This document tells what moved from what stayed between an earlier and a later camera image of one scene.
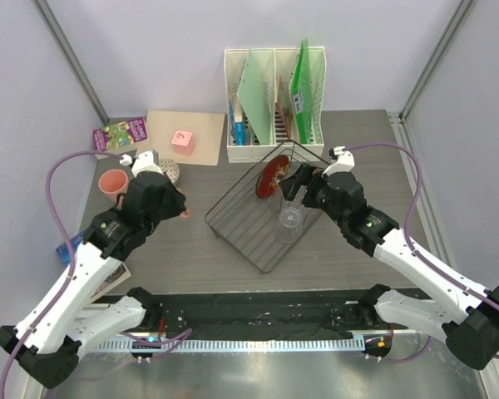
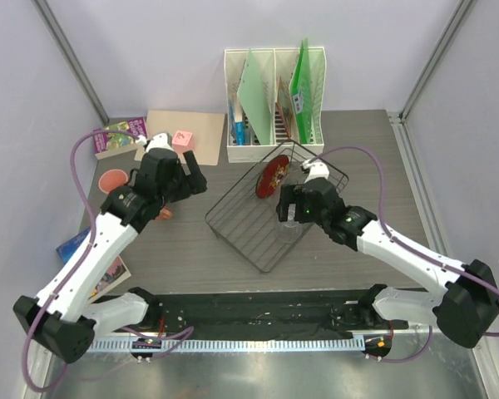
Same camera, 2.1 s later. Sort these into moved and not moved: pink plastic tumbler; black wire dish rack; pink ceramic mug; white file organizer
Moved: pink ceramic mug
Not moved: black wire dish rack; pink plastic tumbler; white file organizer
